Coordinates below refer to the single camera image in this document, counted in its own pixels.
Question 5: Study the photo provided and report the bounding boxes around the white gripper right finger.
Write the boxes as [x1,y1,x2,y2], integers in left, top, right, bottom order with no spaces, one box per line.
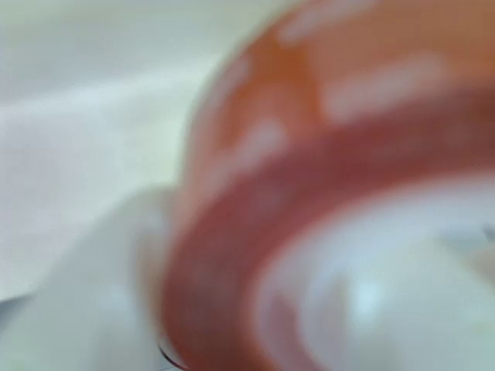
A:
[258,181,495,371]

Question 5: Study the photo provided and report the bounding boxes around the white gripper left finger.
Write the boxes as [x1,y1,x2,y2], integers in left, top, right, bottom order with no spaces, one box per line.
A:
[0,184,183,371]

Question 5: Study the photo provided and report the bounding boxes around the red cup with white dots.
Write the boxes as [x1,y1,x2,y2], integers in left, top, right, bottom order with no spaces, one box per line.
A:
[159,0,495,371]

